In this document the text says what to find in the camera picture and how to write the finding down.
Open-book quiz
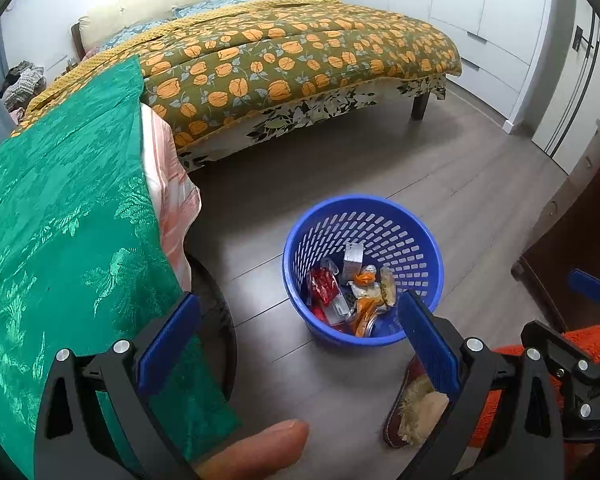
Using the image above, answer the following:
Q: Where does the dark wooden cabinet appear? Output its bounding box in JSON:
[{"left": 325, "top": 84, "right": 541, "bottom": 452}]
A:
[{"left": 511, "top": 125, "right": 600, "bottom": 333}]

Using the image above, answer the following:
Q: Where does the white carton box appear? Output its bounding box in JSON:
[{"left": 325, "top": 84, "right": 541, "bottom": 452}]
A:
[{"left": 342, "top": 242, "right": 366, "bottom": 278}]

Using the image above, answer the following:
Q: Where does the person's left hand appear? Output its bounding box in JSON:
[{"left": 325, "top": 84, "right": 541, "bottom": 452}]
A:
[{"left": 192, "top": 419, "right": 310, "bottom": 480}]

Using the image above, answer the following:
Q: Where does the white wardrobe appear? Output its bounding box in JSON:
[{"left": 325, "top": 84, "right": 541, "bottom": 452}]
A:
[{"left": 307, "top": 0, "right": 553, "bottom": 136}]

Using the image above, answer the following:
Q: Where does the orange blue snack packet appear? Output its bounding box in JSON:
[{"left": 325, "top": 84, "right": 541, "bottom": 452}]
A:
[{"left": 347, "top": 296, "right": 383, "bottom": 337}]

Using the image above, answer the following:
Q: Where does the clear plastic box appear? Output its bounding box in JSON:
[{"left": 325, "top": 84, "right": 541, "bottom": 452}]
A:
[{"left": 321, "top": 294, "right": 356, "bottom": 328}]

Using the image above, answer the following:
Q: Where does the white door black handle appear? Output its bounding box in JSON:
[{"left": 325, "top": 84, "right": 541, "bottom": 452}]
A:
[{"left": 530, "top": 0, "right": 600, "bottom": 176}]

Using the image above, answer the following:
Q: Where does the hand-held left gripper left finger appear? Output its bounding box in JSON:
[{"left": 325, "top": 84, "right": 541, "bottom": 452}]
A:
[{"left": 34, "top": 291, "right": 201, "bottom": 480}]

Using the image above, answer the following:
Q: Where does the pile of clothes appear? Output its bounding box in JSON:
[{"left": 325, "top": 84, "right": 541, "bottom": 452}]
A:
[{"left": 0, "top": 62, "right": 46, "bottom": 111}]

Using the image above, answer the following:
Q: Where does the furry brown slipper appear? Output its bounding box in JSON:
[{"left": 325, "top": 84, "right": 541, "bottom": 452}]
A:
[{"left": 382, "top": 355, "right": 451, "bottom": 448}]

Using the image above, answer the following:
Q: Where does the white printed wrapper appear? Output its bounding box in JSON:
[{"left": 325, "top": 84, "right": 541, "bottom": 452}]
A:
[{"left": 347, "top": 280, "right": 381, "bottom": 301}]

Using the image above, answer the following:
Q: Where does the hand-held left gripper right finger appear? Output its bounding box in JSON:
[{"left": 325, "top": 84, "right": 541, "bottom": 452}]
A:
[{"left": 397, "top": 290, "right": 565, "bottom": 480}]

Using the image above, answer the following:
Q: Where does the teal patterned pillow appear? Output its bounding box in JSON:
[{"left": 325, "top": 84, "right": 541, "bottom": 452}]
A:
[
  {"left": 102, "top": 17, "right": 176, "bottom": 53},
  {"left": 172, "top": 0, "right": 268, "bottom": 17}
]

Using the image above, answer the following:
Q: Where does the yellow dotted blanket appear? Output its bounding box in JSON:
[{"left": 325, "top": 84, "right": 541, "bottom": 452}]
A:
[{"left": 10, "top": 0, "right": 353, "bottom": 136}]

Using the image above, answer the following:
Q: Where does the green floral tablecloth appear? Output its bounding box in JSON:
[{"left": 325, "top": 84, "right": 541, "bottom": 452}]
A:
[{"left": 0, "top": 55, "right": 243, "bottom": 480}]

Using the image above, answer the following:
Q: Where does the floral bed skirt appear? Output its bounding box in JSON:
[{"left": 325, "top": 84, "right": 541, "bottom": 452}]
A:
[{"left": 177, "top": 72, "right": 448, "bottom": 173}]

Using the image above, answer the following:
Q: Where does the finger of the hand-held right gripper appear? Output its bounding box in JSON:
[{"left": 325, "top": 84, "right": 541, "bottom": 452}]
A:
[
  {"left": 567, "top": 268, "right": 600, "bottom": 311},
  {"left": 521, "top": 320, "right": 600, "bottom": 381}
]

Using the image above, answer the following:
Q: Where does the yellow white snack wrapper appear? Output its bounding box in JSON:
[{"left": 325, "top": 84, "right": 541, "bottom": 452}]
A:
[{"left": 377, "top": 266, "right": 398, "bottom": 307}]

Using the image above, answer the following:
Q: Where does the blue plastic basket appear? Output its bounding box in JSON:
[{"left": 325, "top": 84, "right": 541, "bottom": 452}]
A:
[{"left": 282, "top": 195, "right": 443, "bottom": 348}]

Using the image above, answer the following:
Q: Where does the red crinkled wrapper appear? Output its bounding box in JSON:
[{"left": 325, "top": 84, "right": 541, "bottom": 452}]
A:
[{"left": 307, "top": 267, "right": 341, "bottom": 307}]

